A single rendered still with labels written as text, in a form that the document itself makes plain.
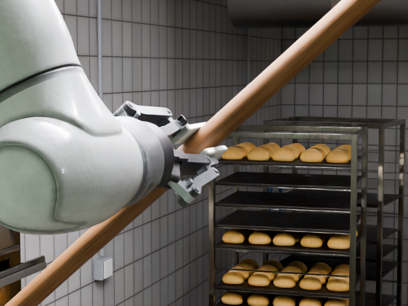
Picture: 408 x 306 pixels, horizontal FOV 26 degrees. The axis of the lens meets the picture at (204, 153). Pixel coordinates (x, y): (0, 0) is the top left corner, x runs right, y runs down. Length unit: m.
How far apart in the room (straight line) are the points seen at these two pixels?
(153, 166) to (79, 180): 0.15
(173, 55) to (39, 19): 3.53
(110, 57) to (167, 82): 0.63
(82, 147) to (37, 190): 0.05
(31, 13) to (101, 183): 0.16
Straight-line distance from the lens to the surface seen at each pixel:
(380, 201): 4.49
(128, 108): 0.97
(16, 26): 0.77
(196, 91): 4.59
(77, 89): 0.77
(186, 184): 0.95
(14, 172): 0.71
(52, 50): 0.77
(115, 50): 3.70
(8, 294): 3.07
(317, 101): 6.16
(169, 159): 0.90
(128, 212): 1.12
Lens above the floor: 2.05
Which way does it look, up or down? 5 degrees down
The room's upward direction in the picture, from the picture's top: straight up
